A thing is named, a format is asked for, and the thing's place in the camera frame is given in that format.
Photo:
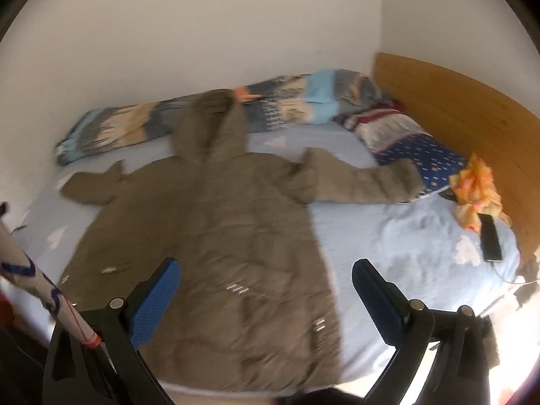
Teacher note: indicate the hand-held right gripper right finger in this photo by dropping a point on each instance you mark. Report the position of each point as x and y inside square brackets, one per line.
[375, 299]

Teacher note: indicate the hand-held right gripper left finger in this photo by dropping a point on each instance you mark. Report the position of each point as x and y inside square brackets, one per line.
[156, 299]

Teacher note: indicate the olive puffer jacket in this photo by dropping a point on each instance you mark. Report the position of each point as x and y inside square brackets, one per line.
[219, 228]

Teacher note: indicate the red object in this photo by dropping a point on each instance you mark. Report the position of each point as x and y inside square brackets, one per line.
[5, 310]

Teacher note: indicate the light blue bed sheet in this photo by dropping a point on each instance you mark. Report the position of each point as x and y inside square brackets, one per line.
[379, 228]

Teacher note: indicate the black smartphone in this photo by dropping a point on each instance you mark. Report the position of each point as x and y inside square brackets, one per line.
[491, 240]

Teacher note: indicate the orange yellow cloth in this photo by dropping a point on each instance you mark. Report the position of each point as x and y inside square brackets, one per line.
[476, 190]

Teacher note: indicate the navy star print pillow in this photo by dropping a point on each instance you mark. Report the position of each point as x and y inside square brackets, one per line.
[413, 152]

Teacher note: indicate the wooden headboard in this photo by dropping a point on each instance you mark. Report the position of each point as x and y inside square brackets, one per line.
[464, 105]

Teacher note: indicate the patterned patchwork quilt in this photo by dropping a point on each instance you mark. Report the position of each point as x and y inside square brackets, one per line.
[287, 101]

